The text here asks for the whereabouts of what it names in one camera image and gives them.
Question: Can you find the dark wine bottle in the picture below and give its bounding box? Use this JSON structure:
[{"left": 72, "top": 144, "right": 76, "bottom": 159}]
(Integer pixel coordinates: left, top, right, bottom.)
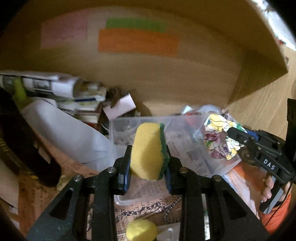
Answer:
[{"left": 1, "top": 89, "right": 61, "bottom": 187}]

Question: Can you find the orange paper note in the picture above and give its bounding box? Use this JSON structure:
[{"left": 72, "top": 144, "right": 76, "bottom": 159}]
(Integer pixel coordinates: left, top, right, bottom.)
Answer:
[{"left": 98, "top": 29, "right": 180, "bottom": 57}]

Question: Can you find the beaded chain bracelet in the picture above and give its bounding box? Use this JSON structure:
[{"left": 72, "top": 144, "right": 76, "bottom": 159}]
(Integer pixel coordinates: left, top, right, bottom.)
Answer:
[{"left": 159, "top": 196, "right": 182, "bottom": 224}]

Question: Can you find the yellow soft ball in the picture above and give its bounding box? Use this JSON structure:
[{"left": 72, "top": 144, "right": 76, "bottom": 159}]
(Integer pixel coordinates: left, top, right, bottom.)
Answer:
[{"left": 126, "top": 219, "right": 158, "bottom": 241}]

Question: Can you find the yellow green sponge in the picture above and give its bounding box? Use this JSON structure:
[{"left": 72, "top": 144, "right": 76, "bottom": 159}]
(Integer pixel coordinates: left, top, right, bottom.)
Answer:
[{"left": 130, "top": 123, "right": 170, "bottom": 181}]

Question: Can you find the floral fabric pouch black strap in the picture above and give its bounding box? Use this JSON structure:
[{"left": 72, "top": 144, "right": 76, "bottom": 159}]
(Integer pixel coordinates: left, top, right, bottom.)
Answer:
[{"left": 203, "top": 113, "right": 248, "bottom": 161}]

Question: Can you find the pink paper note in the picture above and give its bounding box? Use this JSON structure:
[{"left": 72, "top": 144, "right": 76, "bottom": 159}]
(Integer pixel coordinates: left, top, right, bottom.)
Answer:
[{"left": 40, "top": 11, "right": 88, "bottom": 49}]

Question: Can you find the clear plastic box lid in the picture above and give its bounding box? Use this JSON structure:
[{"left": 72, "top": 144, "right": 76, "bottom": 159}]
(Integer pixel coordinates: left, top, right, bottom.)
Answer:
[{"left": 21, "top": 100, "right": 114, "bottom": 172}]

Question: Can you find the stack of newspapers and magazines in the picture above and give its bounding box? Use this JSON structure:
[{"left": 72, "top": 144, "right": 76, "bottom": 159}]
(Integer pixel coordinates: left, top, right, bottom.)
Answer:
[{"left": 1, "top": 70, "right": 107, "bottom": 123}]

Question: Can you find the right hand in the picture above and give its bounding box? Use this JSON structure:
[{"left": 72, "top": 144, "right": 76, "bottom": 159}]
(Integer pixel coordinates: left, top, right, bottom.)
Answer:
[{"left": 260, "top": 174, "right": 292, "bottom": 203}]

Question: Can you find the white folded card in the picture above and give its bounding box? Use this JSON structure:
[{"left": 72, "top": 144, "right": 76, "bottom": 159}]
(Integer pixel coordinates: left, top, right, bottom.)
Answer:
[{"left": 103, "top": 94, "right": 136, "bottom": 121}]

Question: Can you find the clear plastic storage box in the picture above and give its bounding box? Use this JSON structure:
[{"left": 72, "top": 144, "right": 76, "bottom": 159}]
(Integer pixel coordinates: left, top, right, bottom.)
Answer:
[{"left": 109, "top": 114, "right": 241, "bottom": 206}]

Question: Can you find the wooden shelf unit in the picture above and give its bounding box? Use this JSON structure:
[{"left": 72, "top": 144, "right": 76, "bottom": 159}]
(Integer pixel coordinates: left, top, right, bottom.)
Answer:
[{"left": 1, "top": 1, "right": 288, "bottom": 115}]

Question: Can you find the green paper note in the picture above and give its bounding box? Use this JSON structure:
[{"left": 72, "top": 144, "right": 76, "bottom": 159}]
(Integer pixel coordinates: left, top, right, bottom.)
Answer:
[{"left": 105, "top": 18, "right": 166, "bottom": 33}]

